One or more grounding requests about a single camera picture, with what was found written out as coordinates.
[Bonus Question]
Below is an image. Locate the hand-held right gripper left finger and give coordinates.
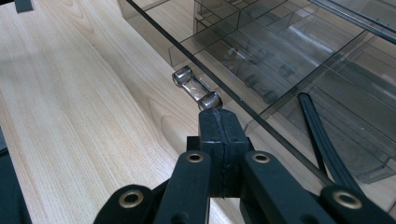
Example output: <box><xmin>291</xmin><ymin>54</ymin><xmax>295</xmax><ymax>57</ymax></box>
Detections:
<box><xmin>186</xmin><ymin>107</ymin><xmax>226</xmax><ymax>199</ymax></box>

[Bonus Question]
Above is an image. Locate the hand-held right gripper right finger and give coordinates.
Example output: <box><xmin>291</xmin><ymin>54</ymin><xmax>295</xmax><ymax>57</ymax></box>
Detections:
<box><xmin>221</xmin><ymin>108</ymin><xmax>254</xmax><ymax>199</ymax></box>

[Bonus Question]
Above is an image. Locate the black ridged strip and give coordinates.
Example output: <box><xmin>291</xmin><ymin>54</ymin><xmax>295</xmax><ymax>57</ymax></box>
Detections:
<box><xmin>297</xmin><ymin>91</ymin><xmax>364</xmax><ymax>194</ymax></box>

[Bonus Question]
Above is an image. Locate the dark blurred object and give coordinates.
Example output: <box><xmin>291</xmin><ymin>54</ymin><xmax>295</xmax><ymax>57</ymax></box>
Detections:
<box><xmin>0</xmin><ymin>125</ymin><xmax>33</xmax><ymax>224</ymax></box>

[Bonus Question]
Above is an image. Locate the smoky transparent drawer cabinet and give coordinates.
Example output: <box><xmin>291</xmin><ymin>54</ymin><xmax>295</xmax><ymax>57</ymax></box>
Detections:
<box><xmin>117</xmin><ymin>0</ymin><xmax>396</xmax><ymax>216</ymax></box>

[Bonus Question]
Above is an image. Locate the small dark flat object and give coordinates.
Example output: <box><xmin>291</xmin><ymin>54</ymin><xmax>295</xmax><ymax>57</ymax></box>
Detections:
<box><xmin>13</xmin><ymin>0</ymin><xmax>35</xmax><ymax>14</ymax></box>

